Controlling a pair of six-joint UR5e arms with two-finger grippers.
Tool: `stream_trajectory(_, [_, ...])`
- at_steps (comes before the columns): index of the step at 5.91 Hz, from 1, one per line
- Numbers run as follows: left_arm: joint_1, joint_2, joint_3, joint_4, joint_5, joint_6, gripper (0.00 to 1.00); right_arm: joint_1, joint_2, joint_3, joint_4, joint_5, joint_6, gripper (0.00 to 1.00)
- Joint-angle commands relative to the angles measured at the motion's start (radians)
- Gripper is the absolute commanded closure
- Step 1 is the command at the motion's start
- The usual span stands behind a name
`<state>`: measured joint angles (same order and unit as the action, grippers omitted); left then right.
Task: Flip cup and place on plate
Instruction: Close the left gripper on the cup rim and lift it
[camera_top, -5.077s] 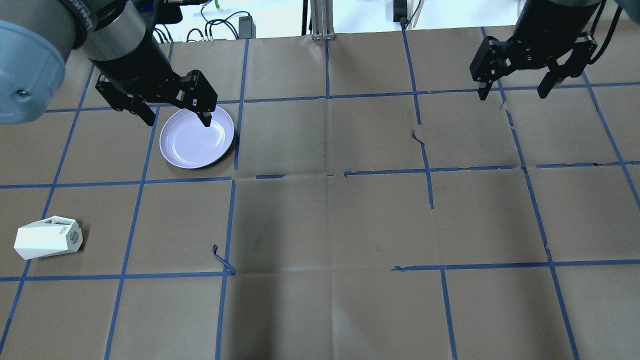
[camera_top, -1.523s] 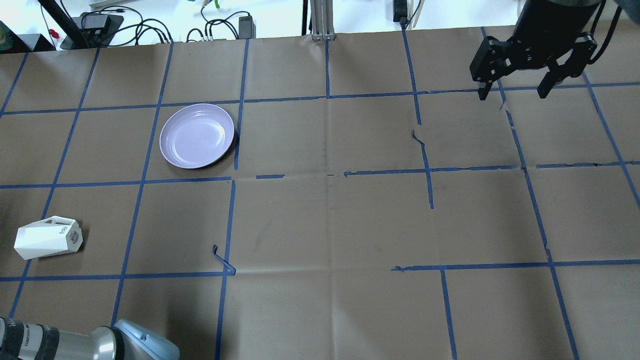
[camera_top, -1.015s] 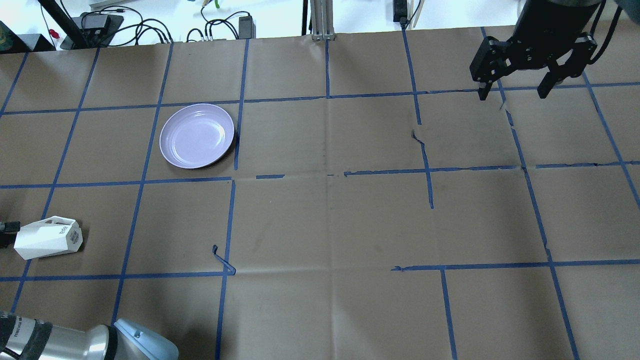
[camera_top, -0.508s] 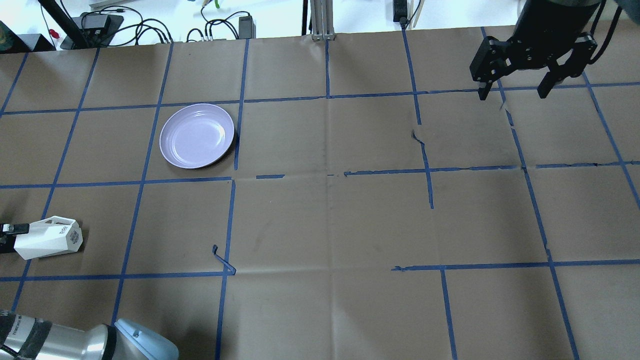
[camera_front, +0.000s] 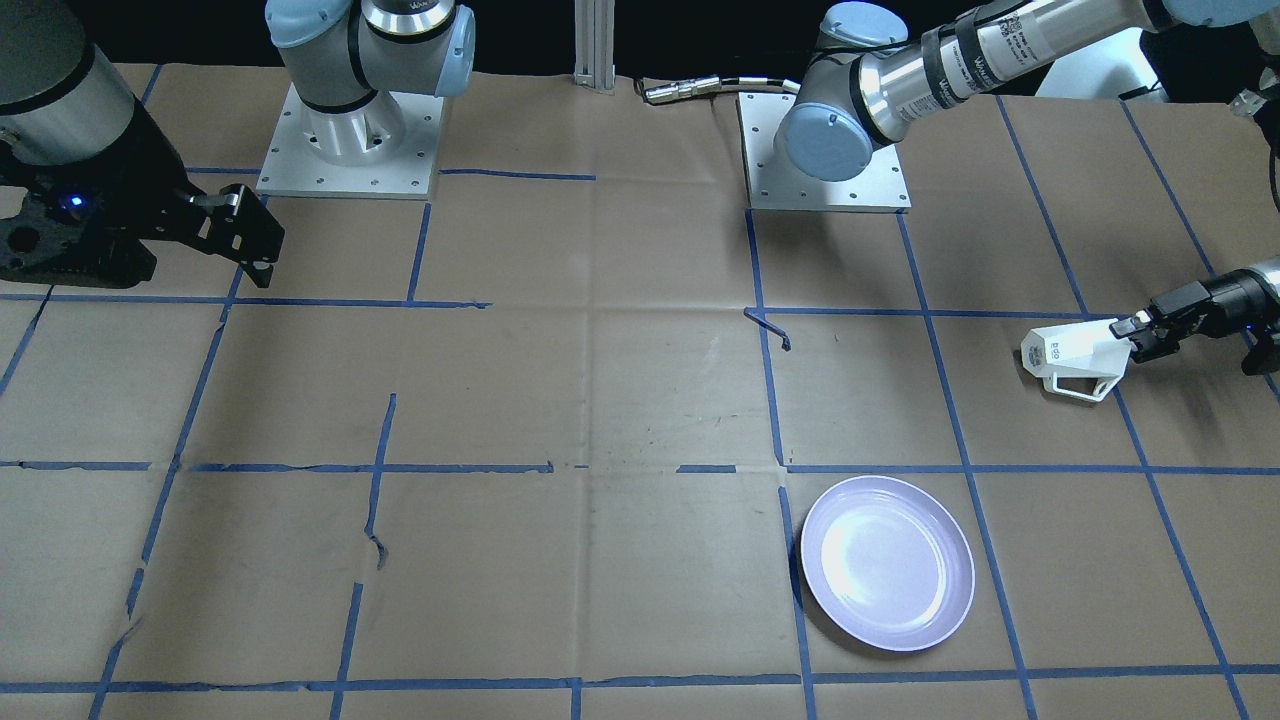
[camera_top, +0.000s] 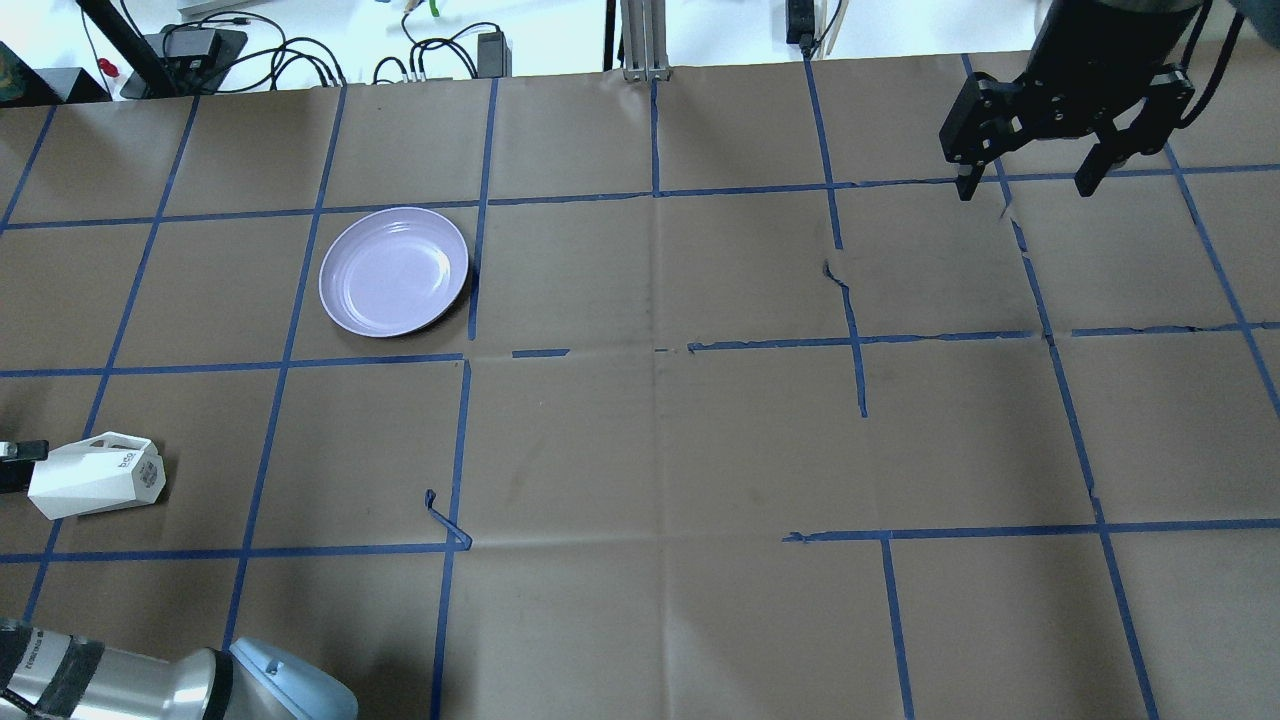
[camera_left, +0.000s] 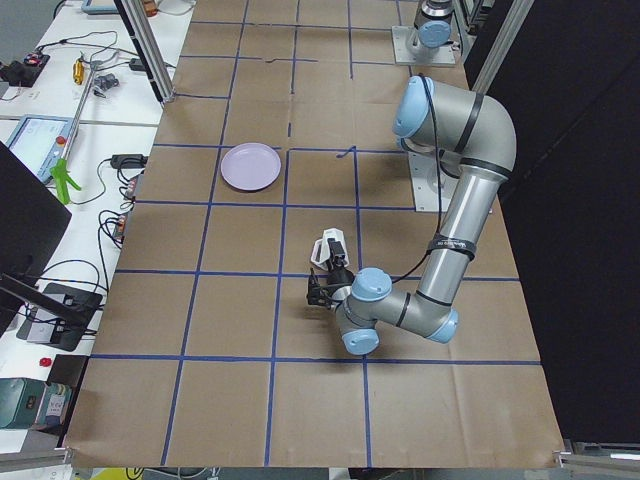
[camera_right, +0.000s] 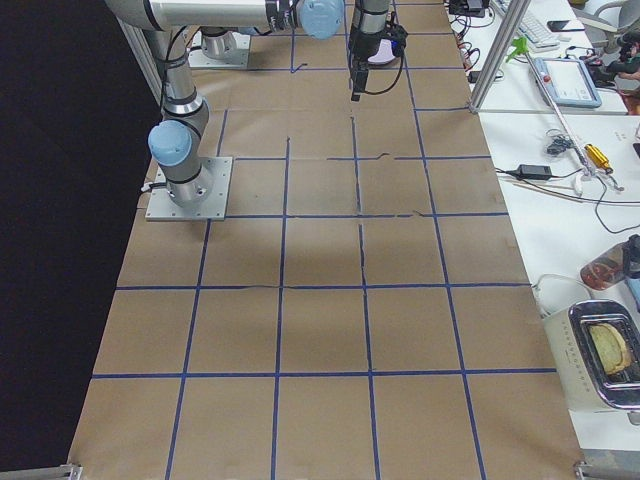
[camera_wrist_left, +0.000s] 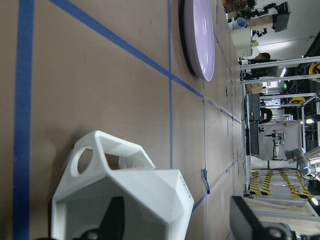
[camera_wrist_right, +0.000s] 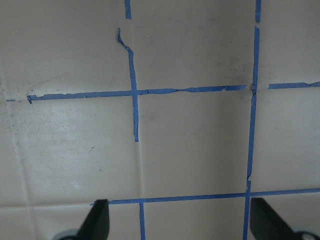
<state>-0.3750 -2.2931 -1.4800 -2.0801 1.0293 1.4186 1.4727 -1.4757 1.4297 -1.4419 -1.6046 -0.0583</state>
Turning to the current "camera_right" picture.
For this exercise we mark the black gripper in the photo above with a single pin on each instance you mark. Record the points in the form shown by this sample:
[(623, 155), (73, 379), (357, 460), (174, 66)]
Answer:
[(361, 46)]

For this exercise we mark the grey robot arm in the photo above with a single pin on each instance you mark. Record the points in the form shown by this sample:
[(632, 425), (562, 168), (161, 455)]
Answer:
[(188, 177), (220, 43)]

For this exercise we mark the black power adapter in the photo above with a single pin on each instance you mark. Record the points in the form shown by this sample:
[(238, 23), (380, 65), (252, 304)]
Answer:
[(534, 172)]

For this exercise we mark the blue teach pendant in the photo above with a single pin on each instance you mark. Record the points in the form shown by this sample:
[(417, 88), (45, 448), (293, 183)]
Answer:
[(567, 81)]

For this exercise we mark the yellow tool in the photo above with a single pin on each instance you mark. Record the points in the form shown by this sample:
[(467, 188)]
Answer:
[(598, 158)]

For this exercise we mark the red-lidded jar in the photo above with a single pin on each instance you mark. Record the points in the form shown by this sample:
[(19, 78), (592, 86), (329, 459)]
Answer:
[(616, 264)]

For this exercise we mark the white toaster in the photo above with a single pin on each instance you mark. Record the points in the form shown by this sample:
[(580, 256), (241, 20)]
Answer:
[(586, 386)]

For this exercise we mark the bread slice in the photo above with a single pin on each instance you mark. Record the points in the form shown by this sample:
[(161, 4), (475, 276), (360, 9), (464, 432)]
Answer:
[(611, 347)]

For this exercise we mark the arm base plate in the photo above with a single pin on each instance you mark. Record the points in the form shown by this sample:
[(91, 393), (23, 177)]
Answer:
[(205, 197), (198, 61)]

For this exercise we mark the green-handled reacher grabber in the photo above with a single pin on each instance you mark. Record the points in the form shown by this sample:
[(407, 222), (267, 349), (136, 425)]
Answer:
[(589, 168)]

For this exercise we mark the aluminium frame post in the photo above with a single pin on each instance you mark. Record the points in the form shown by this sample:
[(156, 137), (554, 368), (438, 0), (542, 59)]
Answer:
[(506, 32)]

